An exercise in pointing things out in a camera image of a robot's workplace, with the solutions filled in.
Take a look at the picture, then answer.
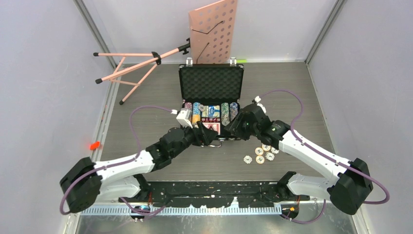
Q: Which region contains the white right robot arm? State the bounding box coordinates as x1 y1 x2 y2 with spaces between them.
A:
225 104 373 215

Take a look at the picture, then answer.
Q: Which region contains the pile of loose poker chips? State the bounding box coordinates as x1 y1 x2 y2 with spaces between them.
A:
243 144 280 164

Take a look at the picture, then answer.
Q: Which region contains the pink perforated music stand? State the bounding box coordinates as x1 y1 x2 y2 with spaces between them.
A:
94 0 238 104

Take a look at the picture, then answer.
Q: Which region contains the light blue chip stack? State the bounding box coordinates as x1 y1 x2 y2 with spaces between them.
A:
192 102 202 117

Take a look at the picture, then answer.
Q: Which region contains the red backed card deck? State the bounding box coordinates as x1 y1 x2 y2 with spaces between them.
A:
204 122 221 134

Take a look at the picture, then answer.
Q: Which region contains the green chip stack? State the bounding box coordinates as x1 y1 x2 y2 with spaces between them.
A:
221 102 230 126

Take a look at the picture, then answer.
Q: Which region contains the purple poker chip stack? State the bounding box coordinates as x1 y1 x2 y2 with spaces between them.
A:
184 102 193 110

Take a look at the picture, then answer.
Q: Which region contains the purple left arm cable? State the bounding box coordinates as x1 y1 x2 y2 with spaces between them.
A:
59 105 180 222

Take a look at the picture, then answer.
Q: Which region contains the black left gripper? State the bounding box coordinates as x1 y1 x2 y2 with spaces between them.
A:
170 120 216 158

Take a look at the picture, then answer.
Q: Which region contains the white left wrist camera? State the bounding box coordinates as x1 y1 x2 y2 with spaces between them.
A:
171 108 193 129

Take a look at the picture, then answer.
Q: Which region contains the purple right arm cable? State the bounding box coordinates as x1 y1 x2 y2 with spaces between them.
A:
255 89 391 225

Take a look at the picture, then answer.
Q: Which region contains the yellow chip stack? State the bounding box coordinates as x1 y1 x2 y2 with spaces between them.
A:
192 114 201 127

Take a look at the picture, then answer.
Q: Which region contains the blue orange chip stack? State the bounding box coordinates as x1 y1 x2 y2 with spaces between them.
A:
229 102 238 121

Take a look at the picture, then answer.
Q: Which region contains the black aluminium poker case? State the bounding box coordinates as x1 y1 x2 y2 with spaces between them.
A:
178 62 244 142

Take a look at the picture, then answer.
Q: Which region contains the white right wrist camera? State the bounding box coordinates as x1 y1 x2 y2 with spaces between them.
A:
253 96 266 114

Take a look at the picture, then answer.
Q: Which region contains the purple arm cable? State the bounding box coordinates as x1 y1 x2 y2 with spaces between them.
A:
255 89 391 225
59 105 180 222

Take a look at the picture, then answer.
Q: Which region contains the orange clip on rail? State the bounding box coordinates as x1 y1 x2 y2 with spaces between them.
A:
89 141 100 151

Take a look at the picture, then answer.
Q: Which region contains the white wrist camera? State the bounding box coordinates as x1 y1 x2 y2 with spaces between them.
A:
171 108 193 129
253 96 266 114

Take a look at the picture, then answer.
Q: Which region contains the blue Texas Hold'em card deck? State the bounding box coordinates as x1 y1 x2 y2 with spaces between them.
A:
201 105 221 118

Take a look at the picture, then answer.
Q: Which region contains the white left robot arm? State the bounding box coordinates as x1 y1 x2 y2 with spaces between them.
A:
59 122 218 215

